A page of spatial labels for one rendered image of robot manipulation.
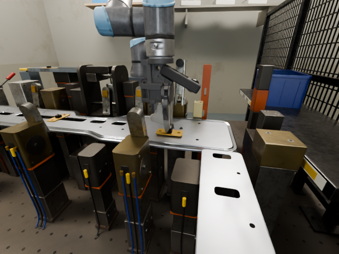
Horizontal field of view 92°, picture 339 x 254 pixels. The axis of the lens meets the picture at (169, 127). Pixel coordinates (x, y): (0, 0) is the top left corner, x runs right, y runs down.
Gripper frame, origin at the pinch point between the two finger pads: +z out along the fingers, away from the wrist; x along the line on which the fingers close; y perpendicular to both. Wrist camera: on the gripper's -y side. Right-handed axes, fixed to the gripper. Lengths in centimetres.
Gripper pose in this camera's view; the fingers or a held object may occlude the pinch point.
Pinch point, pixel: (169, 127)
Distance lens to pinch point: 51.4
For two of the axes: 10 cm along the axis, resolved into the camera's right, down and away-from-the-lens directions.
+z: 0.2, 9.2, 4.0
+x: -2.1, 4.0, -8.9
